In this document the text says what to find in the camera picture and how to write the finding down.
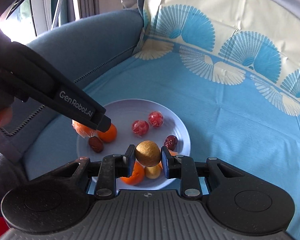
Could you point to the dark red jujube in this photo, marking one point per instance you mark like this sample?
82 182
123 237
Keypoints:
96 144
171 142

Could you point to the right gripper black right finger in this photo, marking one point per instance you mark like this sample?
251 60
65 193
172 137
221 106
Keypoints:
183 168

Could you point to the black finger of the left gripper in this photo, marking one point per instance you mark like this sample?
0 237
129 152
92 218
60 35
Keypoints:
104 124

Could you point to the tan longan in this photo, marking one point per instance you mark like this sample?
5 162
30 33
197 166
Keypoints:
152 172
148 153

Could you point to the grey metal stand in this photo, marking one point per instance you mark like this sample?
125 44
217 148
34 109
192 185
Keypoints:
56 14

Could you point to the wrapped red fruit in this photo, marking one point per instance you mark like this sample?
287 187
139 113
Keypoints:
155 119
140 127

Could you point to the orange tangerine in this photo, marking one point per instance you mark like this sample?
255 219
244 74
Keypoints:
108 136
137 176

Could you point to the blue patterned cloth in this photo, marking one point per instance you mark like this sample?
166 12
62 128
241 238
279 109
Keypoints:
230 69

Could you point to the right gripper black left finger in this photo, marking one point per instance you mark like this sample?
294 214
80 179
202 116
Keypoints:
112 167

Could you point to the person left hand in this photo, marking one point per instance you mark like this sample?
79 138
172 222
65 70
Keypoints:
6 115

